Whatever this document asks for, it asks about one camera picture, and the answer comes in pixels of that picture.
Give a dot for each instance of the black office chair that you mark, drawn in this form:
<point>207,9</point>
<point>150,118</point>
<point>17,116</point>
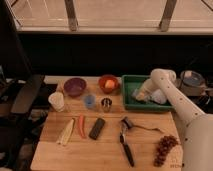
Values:
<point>15,126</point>

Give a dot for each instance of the black rectangular block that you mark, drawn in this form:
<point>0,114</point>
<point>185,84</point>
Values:
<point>96,129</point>

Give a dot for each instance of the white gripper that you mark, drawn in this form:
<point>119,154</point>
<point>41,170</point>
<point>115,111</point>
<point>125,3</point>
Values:
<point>148,87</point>

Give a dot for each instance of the yellow corn cob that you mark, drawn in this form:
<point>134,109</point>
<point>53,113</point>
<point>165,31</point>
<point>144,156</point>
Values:
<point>66,133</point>

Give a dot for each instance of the green plastic tray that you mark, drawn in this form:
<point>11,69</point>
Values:
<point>132,82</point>

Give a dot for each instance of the orange food piece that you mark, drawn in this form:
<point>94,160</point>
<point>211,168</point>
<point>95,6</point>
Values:
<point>110,84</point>

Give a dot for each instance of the red grape bunch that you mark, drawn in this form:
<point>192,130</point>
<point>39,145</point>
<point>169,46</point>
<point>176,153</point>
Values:
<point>163,148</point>

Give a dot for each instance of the orange carrot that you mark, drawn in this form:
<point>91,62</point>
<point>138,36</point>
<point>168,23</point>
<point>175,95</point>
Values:
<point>81,120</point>

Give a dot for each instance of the wooden cutting board table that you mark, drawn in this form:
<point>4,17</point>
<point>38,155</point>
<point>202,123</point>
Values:
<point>105,153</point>

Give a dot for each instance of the orange bowl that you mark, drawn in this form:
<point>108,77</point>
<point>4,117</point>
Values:
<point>103,79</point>

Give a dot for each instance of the purple bowl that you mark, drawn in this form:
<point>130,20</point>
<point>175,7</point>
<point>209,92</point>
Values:
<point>75,87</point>

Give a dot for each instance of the small metal cup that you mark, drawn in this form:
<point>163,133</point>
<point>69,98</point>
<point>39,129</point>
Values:
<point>106,104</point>

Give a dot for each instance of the blue plastic cup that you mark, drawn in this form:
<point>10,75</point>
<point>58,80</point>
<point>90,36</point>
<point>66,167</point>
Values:
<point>89,101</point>

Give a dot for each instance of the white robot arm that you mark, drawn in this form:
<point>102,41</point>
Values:
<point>198,143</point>

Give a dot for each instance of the grey round container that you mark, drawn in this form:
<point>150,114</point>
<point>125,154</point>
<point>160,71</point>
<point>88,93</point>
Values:
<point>191,83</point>

